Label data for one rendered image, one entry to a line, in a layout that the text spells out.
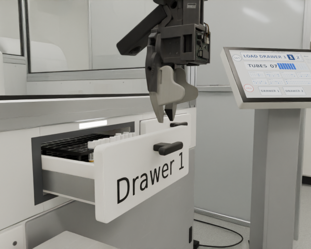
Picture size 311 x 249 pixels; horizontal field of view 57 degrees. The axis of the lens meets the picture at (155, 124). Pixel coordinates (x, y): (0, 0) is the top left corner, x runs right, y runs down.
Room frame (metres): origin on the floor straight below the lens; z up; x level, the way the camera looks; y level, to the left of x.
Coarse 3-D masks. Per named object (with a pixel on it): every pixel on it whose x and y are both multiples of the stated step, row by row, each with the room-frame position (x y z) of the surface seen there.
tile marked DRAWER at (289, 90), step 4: (284, 88) 1.19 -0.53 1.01; (288, 88) 1.19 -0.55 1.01; (292, 88) 1.20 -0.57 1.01; (296, 88) 1.20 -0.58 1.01; (300, 88) 1.20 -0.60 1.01; (288, 92) 1.18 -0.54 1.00; (292, 92) 1.18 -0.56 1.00; (296, 92) 1.18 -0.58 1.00; (300, 92) 1.19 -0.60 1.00; (304, 92) 1.19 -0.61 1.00
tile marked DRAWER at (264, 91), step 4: (260, 88) 1.17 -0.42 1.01; (264, 88) 1.17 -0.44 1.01; (268, 88) 1.17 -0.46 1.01; (272, 88) 1.18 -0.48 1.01; (276, 88) 1.18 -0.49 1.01; (260, 92) 1.15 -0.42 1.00; (264, 92) 1.16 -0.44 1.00; (268, 92) 1.16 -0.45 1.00; (272, 92) 1.16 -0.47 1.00; (276, 92) 1.17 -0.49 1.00; (280, 92) 1.17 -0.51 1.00
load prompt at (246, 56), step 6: (246, 54) 1.29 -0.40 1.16; (252, 54) 1.30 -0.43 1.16; (258, 54) 1.30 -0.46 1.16; (264, 54) 1.31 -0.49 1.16; (270, 54) 1.32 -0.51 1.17; (276, 54) 1.32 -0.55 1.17; (282, 54) 1.33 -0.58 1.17; (288, 54) 1.34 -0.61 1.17; (294, 54) 1.34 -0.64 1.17; (300, 54) 1.35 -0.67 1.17; (258, 60) 1.28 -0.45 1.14; (264, 60) 1.28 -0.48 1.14; (270, 60) 1.29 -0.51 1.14; (276, 60) 1.30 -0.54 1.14; (282, 60) 1.30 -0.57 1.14; (288, 60) 1.31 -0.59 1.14; (294, 60) 1.32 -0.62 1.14; (300, 60) 1.32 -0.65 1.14
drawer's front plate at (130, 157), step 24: (120, 144) 0.41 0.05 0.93; (144, 144) 0.47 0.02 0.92; (96, 168) 0.39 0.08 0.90; (120, 168) 0.41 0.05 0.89; (144, 168) 0.47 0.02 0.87; (168, 168) 0.55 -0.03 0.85; (96, 192) 0.39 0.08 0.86; (120, 192) 0.41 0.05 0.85; (144, 192) 0.47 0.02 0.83; (96, 216) 0.39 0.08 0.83
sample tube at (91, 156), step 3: (90, 141) 0.52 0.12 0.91; (93, 141) 0.52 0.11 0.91; (90, 144) 0.51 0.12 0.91; (93, 144) 0.51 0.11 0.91; (90, 147) 0.51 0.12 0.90; (93, 147) 0.51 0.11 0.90; (90, 153) 0.51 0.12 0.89; (93, 153) 0.51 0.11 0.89; (90, 156) 0.51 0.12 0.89; (93, 156) 0.51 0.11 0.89; (90, 159) 0.51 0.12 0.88; (93, 159) 0.51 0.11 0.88; (90, 162) 0.51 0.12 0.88; (93, 162) 0.51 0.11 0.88
